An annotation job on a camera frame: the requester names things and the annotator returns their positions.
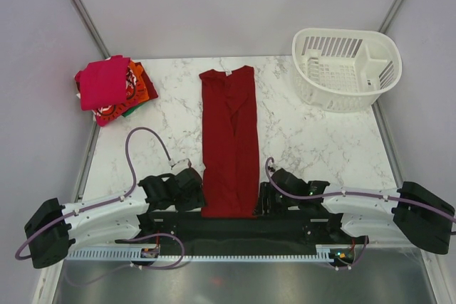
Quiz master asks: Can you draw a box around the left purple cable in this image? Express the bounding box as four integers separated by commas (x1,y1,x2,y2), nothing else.
14,126,175,261

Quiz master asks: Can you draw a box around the white slotted cable duct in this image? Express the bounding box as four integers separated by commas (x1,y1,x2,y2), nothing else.
66,244,333,263

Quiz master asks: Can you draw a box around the green folded shirt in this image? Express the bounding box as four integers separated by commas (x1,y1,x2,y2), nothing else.
122,103,143,117

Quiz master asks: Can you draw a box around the white plastic laundry basket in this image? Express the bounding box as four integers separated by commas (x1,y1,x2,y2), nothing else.
291,28,403,112

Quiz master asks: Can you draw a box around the orange red printed folded shirt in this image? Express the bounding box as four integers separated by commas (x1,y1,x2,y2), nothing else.
93,61,158,127

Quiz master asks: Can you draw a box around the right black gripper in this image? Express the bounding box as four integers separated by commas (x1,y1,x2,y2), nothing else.
252,181,299,216

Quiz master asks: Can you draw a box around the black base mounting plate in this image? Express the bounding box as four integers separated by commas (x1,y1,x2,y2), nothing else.
120,206,369,255

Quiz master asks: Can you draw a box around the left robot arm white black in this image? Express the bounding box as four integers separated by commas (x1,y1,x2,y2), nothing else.
24,167,205,269

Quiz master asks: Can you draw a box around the dark red t-shirt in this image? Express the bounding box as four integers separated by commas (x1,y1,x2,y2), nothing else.
199,65,259,219

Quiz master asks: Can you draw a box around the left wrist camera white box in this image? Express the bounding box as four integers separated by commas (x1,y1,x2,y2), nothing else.
171,158,192,174

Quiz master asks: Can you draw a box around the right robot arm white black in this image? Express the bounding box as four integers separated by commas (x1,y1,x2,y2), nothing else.
254,167,455,255

